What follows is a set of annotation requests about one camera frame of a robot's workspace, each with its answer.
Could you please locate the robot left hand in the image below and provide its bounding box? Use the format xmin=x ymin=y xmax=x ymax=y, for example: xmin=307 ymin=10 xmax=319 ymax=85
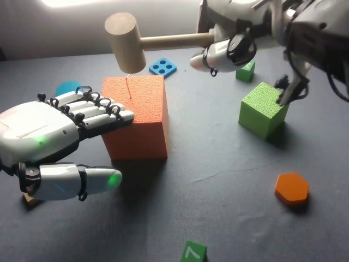
xmin=0 ymin=85 xmax=136 ymax=202

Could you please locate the small green letter cube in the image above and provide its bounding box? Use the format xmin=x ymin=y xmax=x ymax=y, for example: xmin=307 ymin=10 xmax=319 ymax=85
xmin=235 ymin=60 xmax=256 ymax=82

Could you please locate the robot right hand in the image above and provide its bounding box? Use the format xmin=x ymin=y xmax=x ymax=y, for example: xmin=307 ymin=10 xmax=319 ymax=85
xmin=190 ymin=0 xmax=273 ymax=77

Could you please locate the thin metal nail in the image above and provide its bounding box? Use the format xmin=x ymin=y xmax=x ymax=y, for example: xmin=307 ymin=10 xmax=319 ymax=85
xmin=125 ymin=72 xmax=133 ymax=99

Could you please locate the blue round disc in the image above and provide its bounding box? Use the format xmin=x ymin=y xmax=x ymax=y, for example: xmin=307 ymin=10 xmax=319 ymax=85
xmin=55 ymin=79 xmax=82 ymax=97

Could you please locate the brown wooden rectangular block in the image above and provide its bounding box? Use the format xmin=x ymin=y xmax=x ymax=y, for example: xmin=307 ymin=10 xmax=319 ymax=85
xmin=23 ymin=192 xmax=44 ymax=207

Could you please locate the large orange foam cube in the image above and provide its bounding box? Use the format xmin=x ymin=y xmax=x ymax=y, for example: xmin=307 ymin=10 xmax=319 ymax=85
xmin=100 ymin=75 xmax=169 ymax=160

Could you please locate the blue square four-hole block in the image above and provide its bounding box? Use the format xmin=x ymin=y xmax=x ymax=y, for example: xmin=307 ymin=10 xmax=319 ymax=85
xmin=148 ymin=57 xmax=177 ymax=80

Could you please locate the orange hexagon block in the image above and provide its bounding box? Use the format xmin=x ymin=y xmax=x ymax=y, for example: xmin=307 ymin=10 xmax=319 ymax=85
xmin=274 ymin=172 xmax=310 ymax=206

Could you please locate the green tile with number seven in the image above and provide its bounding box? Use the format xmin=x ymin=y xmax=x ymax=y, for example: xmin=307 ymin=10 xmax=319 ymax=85
xmin=180 ymin=240 xmax=207 ymax=262

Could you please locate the wooden mallet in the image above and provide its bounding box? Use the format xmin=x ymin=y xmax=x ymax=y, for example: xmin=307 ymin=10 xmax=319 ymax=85
xmin=104 ymin=12 xmax=218 ymax=74

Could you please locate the large green foam cube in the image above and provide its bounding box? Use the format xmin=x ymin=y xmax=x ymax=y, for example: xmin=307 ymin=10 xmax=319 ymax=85
xmin=238 ymin=81 xmax=290 ymax=141

